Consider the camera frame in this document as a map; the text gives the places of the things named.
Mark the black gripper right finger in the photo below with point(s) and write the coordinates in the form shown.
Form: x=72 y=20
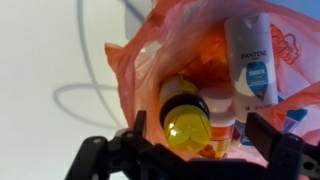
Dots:
x=286 y=153

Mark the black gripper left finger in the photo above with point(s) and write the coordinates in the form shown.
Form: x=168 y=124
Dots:
x=96 y=156

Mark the dark bottle with yellow cap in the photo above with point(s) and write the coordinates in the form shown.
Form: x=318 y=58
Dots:
x=185 y=126

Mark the orange label bottle white cap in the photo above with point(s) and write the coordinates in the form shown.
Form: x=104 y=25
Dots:
x=220 y=133

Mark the orange translucent plastic bag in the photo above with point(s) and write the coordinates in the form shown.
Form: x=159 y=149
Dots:
x=146 y=66

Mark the white Pantene shampoo bottle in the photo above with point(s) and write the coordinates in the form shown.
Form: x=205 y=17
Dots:
x=250 y=43

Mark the blue white printed packet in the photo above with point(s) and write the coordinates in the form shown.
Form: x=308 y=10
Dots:
x=296 y=115

